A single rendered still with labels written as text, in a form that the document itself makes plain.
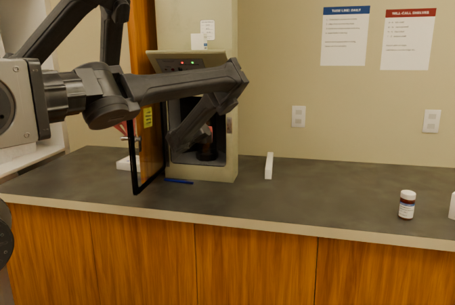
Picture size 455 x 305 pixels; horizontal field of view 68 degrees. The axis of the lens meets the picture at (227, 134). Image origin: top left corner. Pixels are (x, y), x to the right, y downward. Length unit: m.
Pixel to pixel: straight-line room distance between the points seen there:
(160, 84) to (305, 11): 1.20
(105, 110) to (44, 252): 1.21
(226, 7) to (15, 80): 0.98
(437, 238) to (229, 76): 0.83
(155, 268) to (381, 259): 0.85
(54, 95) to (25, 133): 0.07
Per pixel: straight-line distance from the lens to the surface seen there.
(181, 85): 0.73
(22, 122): 0.56
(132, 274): 1.57
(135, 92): 0.67
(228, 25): 1.39
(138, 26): 1.46
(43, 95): 0.57
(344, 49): 1.79
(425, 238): 1.27
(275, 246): 1.29
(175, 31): 1.46
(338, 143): 1.86
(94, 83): 0.62
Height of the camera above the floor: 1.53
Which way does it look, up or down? 15 degrees down
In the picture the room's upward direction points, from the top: 1 degrees counter-clockwise
